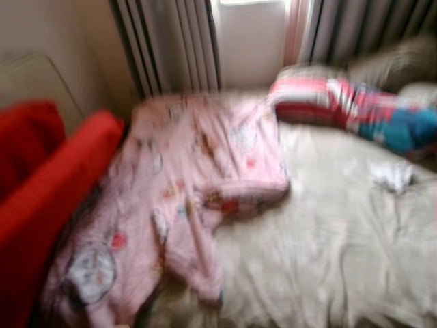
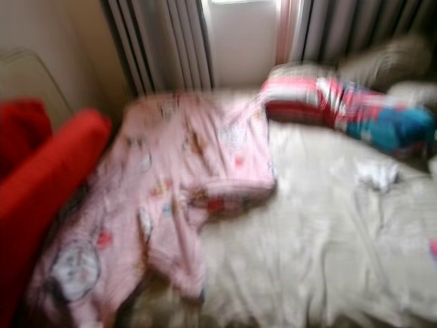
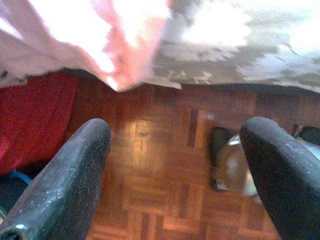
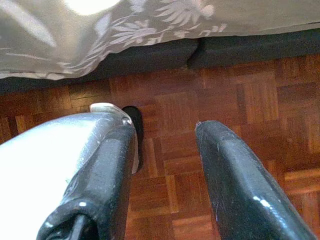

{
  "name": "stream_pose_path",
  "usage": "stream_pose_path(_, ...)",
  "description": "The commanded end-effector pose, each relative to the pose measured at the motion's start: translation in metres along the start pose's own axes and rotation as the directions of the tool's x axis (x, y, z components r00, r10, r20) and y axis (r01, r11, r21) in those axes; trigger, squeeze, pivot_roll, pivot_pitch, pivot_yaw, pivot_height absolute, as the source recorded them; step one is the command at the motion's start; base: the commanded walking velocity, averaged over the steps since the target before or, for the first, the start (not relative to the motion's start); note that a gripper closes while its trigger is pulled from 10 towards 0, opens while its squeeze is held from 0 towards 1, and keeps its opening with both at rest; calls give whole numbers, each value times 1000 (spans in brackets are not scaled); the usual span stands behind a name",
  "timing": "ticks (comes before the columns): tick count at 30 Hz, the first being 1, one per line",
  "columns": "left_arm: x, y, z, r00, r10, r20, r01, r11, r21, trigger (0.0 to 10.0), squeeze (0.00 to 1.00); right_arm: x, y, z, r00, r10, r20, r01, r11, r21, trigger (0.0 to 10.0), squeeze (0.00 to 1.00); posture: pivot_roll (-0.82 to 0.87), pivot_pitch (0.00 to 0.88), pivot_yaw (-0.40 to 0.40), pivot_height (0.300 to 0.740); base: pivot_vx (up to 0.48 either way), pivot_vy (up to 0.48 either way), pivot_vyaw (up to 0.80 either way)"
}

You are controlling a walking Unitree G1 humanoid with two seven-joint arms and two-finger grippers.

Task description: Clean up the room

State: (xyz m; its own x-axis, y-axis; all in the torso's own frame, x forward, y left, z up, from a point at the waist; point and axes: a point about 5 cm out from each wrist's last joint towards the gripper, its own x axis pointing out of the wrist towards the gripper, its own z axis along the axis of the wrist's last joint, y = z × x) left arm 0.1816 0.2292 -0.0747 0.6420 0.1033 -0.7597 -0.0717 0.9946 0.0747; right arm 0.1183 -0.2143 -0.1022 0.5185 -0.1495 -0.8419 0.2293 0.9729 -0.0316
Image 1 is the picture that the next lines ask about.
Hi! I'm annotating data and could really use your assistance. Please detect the pink cartoon print blanket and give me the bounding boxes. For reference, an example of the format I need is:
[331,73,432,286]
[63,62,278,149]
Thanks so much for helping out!
[41,92,291,328]

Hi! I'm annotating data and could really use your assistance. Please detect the crumpled white tissue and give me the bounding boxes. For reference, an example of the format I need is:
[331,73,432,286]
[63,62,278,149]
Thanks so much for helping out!
[371,163,414,193]

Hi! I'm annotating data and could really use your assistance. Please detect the colourful striped bolster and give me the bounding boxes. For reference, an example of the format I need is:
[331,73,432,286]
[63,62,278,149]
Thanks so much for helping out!
[270,65,437,154]

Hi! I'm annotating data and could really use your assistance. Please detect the beige floral bed sheet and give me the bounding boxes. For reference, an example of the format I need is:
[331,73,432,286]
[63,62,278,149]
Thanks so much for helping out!
[137,89,437,328]

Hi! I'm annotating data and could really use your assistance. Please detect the grey striped curtain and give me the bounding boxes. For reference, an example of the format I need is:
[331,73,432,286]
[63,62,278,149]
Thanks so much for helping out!
[109,0,223,96]
[300,0,437,66]

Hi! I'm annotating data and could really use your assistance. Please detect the bright white window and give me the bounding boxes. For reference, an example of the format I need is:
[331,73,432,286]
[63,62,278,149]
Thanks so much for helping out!
[212,0,294,90]

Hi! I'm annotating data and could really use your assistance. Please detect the red upholstered sofa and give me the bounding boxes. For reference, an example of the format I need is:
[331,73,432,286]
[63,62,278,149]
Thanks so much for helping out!
[0,111,127,328]

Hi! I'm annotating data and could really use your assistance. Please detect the green quilted mattress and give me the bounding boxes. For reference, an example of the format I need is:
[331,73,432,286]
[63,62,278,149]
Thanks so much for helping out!
[0,51,86,134]

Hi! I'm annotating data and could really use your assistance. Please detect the red cushion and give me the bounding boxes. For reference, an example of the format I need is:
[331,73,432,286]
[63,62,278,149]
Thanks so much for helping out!
[0,99,66,199]

